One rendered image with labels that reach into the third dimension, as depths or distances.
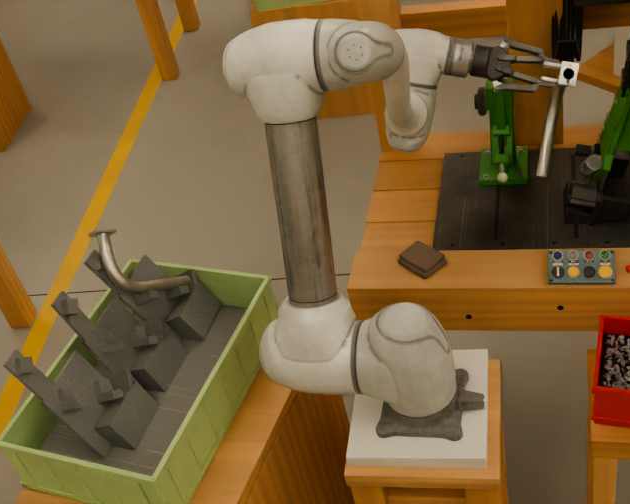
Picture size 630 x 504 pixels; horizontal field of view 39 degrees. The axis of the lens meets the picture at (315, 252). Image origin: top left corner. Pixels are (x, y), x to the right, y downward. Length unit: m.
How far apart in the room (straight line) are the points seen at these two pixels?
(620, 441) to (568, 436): 1.01
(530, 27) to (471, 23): 0.18
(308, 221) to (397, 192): 0.82
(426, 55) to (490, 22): 0.42
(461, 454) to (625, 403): 0.36
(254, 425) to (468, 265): 0.65
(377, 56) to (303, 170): 0.27
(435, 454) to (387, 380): 0.20
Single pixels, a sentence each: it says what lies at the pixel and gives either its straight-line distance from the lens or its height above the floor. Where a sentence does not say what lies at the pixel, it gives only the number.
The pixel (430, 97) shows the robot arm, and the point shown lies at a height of 1.26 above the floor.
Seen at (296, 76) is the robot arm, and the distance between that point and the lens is 1.62.
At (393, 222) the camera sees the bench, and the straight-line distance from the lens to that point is 2.41.
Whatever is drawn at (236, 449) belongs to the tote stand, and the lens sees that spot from 2.08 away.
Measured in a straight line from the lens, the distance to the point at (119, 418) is 2.07.
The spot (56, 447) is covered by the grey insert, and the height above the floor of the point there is 0.85.
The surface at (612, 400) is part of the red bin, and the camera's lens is 1.95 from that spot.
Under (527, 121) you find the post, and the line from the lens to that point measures 2.58.
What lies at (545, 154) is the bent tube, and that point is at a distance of 2.28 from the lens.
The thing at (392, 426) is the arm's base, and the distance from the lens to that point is 1.90.
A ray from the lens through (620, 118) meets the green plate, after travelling 2.14.
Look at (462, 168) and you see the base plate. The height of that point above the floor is 0.90.
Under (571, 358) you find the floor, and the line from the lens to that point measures 3.20.
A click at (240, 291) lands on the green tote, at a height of 0.90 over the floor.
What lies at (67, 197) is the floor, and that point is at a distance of 4.57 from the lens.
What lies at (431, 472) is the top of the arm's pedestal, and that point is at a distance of 1.88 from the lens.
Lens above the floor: 2.39
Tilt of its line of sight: 40 degrees down
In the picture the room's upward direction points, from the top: 14 degrees counter-clockwise
